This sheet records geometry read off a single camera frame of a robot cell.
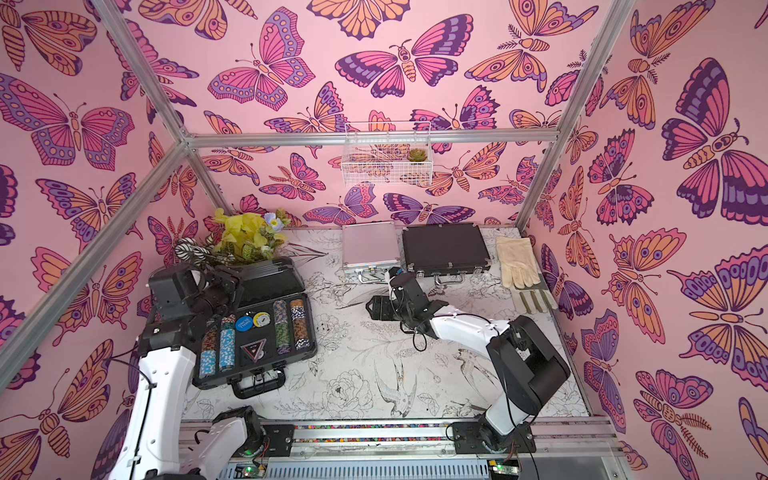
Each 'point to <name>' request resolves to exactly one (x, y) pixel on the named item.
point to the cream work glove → (517, 262)
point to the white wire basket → (387, 153)
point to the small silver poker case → (369, 249)
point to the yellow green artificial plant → (251, 237)
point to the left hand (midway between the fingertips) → (250, 269)
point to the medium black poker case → (446, 252)
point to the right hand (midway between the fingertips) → (376, 302)
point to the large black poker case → (271, 328)
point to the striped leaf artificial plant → (188, 249)
